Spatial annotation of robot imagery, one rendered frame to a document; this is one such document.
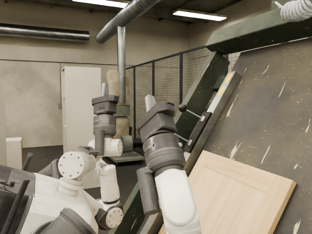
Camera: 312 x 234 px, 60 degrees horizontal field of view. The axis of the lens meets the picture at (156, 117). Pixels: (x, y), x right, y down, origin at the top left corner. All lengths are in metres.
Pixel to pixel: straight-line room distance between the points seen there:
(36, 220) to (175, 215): 0.30
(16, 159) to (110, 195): 4.88
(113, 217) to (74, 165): 0.43
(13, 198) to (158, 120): 0.35
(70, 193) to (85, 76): 3.98
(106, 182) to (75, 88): 3.63
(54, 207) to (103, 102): 0.52
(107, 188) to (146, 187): 0.51
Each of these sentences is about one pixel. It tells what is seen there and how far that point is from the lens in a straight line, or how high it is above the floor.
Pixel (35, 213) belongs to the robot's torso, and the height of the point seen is 1.35.
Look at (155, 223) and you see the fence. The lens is 1.19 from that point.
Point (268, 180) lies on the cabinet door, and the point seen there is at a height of 1.35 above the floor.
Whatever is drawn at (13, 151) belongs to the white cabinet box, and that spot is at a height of 0.51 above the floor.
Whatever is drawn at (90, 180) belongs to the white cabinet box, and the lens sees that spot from 4.88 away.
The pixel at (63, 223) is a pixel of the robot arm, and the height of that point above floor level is 1.36.
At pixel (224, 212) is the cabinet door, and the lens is 0.94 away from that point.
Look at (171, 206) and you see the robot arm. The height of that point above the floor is 1.39.
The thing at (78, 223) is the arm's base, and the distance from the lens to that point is 0.54.
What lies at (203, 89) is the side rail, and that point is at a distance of 1.46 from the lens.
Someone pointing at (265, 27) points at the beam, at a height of 1.87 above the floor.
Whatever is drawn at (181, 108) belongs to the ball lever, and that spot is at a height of 1.54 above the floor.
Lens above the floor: 1.60
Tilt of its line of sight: 5 degrees down
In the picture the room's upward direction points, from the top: straight up
